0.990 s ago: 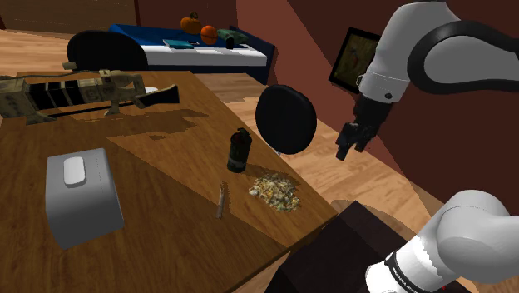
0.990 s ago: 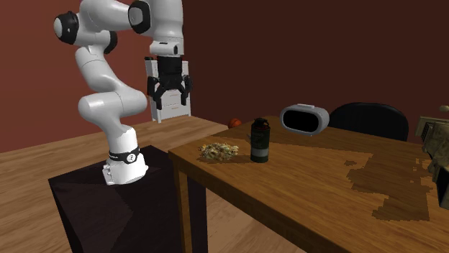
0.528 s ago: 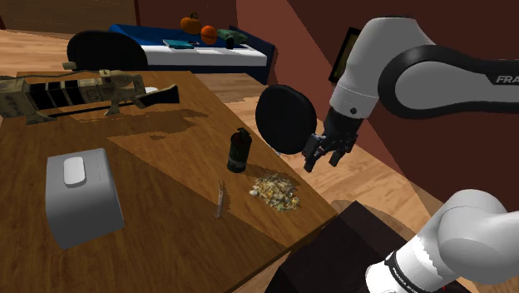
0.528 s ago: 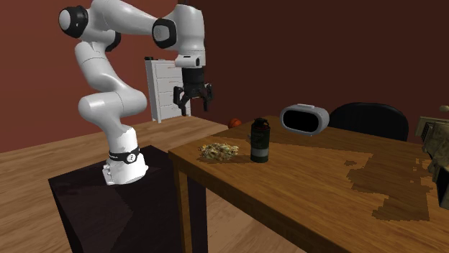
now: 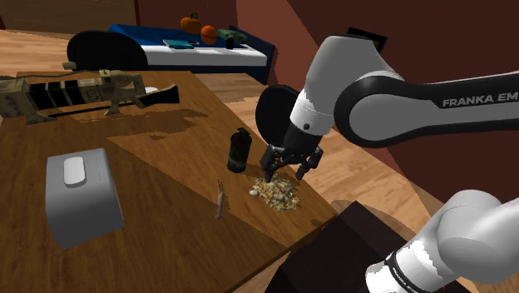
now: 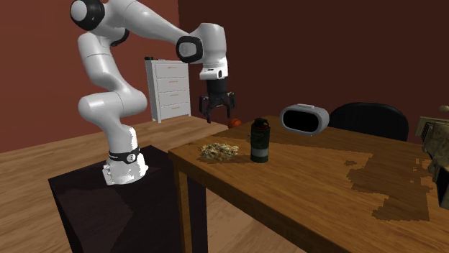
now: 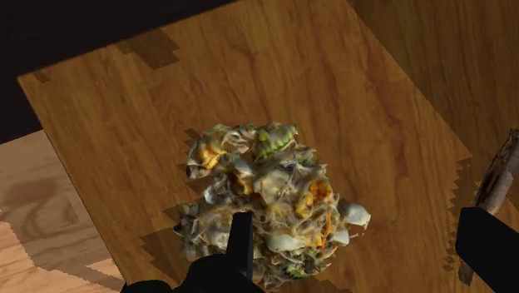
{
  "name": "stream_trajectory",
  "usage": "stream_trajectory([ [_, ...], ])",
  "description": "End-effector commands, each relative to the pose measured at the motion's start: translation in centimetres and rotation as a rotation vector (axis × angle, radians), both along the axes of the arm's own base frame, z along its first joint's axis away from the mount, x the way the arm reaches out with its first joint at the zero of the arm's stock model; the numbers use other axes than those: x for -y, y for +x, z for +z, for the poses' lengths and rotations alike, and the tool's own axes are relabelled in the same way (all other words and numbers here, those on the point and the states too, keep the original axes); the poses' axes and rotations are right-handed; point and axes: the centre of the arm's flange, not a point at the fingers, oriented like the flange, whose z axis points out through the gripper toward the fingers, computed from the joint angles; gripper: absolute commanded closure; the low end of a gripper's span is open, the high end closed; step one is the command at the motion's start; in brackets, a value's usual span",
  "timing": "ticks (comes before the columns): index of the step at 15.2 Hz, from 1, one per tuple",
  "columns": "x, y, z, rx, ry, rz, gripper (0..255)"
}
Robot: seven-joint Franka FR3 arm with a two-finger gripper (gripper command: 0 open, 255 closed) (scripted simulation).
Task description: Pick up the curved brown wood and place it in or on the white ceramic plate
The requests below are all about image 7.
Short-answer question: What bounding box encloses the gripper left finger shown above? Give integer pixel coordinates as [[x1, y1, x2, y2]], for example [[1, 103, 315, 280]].
[[121, 211, 265, 293]]

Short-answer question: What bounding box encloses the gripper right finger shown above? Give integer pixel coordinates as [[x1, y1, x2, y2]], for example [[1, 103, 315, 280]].
[[454, 206, 519, 293]]

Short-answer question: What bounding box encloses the pale mixed salad heap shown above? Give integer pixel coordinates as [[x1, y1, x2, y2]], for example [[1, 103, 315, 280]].
[[173, 122, 372, 290]]

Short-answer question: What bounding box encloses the brown wooden stick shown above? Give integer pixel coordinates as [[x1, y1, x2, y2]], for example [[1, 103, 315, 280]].
[[457, 128, 519, 286]]

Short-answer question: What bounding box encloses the brown wooden table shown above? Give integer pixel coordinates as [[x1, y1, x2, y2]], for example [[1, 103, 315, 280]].
[[17, 0, 519, 293]]

